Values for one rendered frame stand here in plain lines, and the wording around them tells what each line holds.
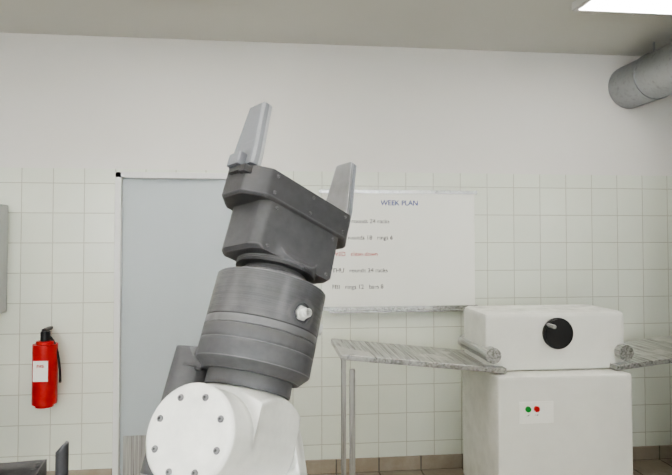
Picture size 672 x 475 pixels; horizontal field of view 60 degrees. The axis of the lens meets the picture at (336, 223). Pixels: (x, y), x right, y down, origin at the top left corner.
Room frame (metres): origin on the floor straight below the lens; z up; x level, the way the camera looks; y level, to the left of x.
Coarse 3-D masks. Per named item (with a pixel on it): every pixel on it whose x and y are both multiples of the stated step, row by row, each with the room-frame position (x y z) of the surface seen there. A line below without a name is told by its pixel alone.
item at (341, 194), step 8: (336, 168) 0.56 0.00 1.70; (344, 168) 0.55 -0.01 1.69; (352, 168) 0.54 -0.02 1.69; (336, 176) 0.55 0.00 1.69; (344, 176) 0.54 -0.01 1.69; (352, 176) 0.54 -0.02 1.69; (336, 184) 0.55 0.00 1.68; (344, 184) 0.54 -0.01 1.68; (352, 184) 0.54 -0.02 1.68; (336, 192) 0.54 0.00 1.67; (344, 192) 0.53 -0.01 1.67; (352, 192) 0.53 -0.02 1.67; (328, 200) 0.54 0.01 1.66; (336, 200) 0.54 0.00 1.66; (344, 200) 0.53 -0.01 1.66; (352, 200) 0.53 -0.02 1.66; (344, 208) 0.52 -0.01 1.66; (352, 208) 0.53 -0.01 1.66
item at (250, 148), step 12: (252, 108) 0.48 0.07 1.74; (264, 108) 0.47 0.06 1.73; (252, 120) 0.47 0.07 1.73; (264, 120) 0.47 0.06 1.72; (252, 132) 0.47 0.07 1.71; (264, 132) 0.47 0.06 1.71; (240, 144) 0.47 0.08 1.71; (252, 144) 0.46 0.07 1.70; (264, 144) 0.46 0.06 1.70; (240, 156) 0.45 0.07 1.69; (252, 156) 0.45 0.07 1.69
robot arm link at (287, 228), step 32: (224, 192) 0.46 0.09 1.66; (256, 192) 0.44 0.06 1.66; (288, 192) 0.46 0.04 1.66; (256, 224) 0.44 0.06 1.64; (288, 224) 0.46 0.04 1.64; (320, 224) 0.48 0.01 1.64; (256, 256) 0.45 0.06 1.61; (288, 256) 0.45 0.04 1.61; (320, 256) 0.48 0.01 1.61; (224, 288) 0.43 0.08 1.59; (256, 288) 0.42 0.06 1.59; (288, 288) 0.43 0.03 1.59; (256, 320) 0.41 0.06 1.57; (288, 320) 0.42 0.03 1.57; (320, 320) 0.46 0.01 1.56
